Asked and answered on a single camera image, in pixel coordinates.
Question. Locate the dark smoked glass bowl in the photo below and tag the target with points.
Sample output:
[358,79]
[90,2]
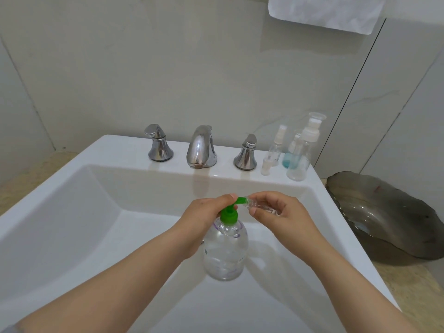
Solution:
[385,218]

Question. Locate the person's right hand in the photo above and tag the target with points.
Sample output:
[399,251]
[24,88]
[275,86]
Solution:
[295,218]

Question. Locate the white ceramic sink basin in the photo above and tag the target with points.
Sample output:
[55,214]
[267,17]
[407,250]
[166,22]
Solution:
[104,204]

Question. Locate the small bottle with blue liquid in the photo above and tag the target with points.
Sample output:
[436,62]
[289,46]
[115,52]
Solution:
[289,159]

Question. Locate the person's left hand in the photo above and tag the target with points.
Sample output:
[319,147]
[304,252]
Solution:
[197,221]

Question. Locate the person's left forearm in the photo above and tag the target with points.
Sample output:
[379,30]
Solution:
[104,287]

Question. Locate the clear soap bottle green pump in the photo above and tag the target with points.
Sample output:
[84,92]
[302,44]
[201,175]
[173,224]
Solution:
[225,253]

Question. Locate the chrome faucet spout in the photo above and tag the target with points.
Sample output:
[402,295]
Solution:
[201,147]

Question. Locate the small clear plastic bottle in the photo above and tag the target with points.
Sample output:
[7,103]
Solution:
[258,203]

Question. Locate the clear plastic bottle cap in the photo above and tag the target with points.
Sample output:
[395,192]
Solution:
[317,116]

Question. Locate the clear spray bottle white nozzle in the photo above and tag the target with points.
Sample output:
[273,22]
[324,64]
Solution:
[276,149]

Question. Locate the person's right forearm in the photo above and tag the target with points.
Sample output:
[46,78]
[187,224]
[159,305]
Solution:
[353,291]

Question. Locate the white towel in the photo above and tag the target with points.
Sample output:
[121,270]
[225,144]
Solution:
[326,10]

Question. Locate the clear pump bottle white head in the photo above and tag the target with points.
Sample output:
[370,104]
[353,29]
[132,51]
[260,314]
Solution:
[300,159]

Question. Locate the person's left fingers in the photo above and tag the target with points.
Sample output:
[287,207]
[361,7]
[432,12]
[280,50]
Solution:
[227,199]

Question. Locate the person's right thumb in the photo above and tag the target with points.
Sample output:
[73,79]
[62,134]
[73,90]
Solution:
[260,213]

